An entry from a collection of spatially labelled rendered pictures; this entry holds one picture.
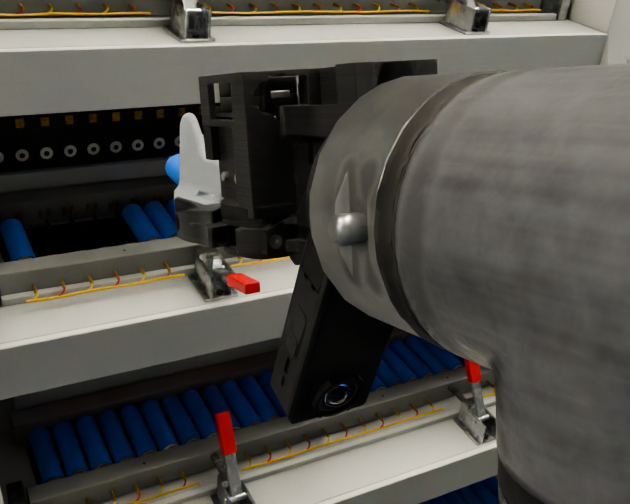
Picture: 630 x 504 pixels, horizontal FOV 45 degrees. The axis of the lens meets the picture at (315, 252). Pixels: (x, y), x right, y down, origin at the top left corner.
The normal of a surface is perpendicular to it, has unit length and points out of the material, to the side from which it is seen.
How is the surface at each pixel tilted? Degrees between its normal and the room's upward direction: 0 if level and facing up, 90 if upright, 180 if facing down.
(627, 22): 90
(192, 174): 90
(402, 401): 111
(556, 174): 62
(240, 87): 90
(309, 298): 89
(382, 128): 55
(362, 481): 22
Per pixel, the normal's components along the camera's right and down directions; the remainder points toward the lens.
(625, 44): 0.48, 0.14
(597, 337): -0.85, 0.30
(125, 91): 0.47, 0.48
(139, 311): 0.11, -0.86
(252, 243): -0.18, 0.22
